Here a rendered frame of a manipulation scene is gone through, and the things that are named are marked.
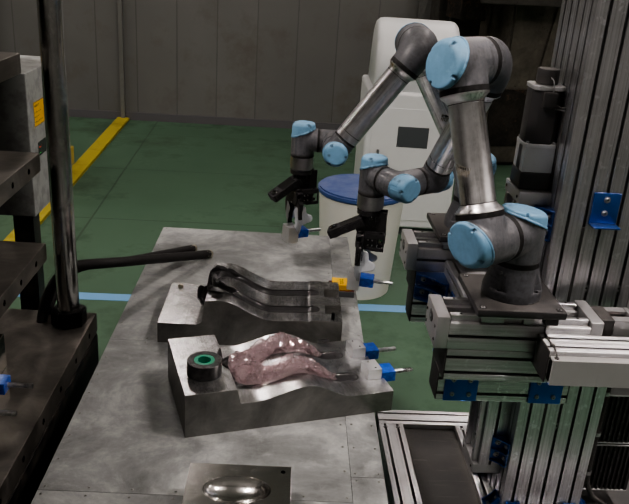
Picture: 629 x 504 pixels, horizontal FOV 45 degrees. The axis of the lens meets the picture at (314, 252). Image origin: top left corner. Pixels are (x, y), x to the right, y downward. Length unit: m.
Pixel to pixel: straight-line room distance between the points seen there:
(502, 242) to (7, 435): 1.20
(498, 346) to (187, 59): 6.44
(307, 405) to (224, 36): 6.47
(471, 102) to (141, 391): 1.04
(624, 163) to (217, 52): 6.28
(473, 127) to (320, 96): 6.32
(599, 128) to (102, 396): 1.40
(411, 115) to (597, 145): 3.06
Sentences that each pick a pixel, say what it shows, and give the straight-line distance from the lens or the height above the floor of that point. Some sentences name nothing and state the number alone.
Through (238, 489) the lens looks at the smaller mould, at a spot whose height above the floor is 0.85.
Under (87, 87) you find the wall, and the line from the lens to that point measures 8.32.
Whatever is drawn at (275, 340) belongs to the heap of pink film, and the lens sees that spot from 1.92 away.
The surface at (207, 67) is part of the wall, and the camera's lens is 8.08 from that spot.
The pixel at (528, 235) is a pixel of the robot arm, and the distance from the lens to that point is 1.91.
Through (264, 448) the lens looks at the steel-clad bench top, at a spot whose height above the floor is 0.80.
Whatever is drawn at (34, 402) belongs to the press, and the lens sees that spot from 1.97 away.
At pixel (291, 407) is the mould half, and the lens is 1.80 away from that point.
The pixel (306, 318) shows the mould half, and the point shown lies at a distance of 2.10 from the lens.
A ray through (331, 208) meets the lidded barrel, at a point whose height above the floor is 0.52.
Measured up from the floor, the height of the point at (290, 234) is 0.94.
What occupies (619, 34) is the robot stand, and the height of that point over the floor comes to 1.68.
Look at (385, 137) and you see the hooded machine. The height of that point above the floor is 0.68.
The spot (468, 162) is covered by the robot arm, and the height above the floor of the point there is 1.39.
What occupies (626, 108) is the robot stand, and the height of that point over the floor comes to 1.50.
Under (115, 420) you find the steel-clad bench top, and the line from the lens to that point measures 1.85.
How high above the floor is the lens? 1.84
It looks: 22 degrees down
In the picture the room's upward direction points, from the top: 4 degrees clockwise
